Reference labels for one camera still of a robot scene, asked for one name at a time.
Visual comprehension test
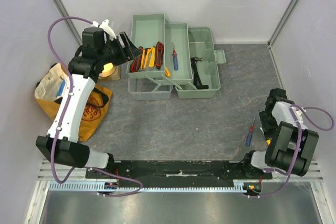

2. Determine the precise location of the yellow black utility knife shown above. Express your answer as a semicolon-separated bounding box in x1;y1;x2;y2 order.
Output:
140;48;147;71

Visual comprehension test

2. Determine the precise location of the orange handled screwdriver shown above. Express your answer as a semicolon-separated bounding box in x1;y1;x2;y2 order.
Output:
165;67;171;77

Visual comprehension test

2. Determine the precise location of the yellow canvas tote bag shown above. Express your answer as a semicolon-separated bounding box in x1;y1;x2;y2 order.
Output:
34;63;112;142

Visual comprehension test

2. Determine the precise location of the blue slotted cable duct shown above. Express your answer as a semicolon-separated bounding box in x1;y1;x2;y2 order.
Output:
49;180;249;192

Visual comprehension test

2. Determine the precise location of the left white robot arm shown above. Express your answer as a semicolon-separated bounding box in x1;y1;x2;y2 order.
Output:
36;27;141;178

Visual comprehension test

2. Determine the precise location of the red black utility knife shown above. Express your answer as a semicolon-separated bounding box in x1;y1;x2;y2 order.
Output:
130;46;143;73

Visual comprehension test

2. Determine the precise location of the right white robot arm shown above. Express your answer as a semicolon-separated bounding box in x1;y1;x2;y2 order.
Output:
240;88;319;179

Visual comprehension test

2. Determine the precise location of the yellow tape roll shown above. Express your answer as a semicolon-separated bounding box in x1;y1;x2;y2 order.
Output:
99;63;116;78

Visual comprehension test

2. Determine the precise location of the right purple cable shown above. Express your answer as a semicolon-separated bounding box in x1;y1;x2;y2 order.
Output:
248;104;335;198

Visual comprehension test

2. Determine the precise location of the blue red screwdriver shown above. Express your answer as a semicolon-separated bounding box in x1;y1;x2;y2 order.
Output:
245;116;256;146
172;42;179;71

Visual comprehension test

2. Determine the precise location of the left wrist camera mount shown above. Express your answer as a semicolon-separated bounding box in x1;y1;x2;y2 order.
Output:
91;19;117;39

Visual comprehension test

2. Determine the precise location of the green clear-lid toolbox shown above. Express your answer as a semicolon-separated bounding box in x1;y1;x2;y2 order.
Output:
127;14;226;101

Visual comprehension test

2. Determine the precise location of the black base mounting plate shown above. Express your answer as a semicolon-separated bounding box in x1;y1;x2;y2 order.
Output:
86;160;272;182

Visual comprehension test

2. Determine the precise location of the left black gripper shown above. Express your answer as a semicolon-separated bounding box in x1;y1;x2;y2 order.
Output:
98;31;142;67

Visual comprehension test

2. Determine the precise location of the black handled tool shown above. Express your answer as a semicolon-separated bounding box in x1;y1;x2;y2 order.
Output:
190;56;204;83

